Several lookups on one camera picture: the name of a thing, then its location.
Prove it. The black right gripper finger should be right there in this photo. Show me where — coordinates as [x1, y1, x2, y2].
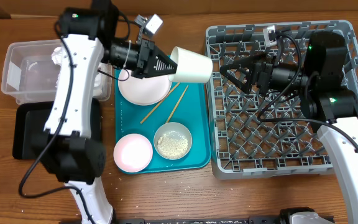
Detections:
[219, 65, 252, 94]
[229, 54, 265, 67]

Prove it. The white paper cup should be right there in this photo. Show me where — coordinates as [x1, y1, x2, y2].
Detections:
[168, 47, 213, 83]

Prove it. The large pale pink plate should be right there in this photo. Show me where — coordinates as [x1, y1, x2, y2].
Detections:
[118, 70, 172, 106]

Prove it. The grey metal bowl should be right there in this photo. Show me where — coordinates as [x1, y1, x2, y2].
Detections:
[154, 122, 193, 160]

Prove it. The pile of white rice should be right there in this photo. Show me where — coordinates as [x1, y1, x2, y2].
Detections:
[157, 131, 188, 160]

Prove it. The white paper napkin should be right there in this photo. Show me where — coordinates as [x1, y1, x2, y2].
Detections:
[51, 47, 112, 101]

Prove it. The small pale pink plate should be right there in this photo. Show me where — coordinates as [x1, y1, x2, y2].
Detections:
[113, 134, 153, 173]

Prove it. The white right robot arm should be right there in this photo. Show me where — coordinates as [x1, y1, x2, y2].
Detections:
[219, 31, 358, 223]

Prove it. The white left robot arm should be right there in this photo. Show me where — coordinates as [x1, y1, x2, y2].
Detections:
[32, 0, 178, 223]

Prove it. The clear plastic waste bin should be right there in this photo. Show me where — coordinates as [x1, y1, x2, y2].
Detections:
[1, 35, 102, 105]

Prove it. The upper wooden chopstick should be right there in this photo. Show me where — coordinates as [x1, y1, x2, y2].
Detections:
[140, 82, 180, 124]

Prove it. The wooden chopstick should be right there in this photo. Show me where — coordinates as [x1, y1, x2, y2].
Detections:
[165, 85, 189, 123]
[140, 82, 180, 124]

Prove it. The lower wooden chopstick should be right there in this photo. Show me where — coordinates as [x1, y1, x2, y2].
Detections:
[165, 85, 189, 123]

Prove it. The teal plastic serving tray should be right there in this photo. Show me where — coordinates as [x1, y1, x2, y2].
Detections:
[113, 70, 211, 174]

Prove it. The grey plastic dish rack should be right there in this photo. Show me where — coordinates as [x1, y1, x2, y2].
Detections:
[206, 20, 358, 179]

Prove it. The black plastic tray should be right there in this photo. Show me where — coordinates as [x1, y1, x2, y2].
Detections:
[12, 98, 101, 160]

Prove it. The black rail at table edge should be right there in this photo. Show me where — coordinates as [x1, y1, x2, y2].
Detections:
[59, 207, 335, 224]

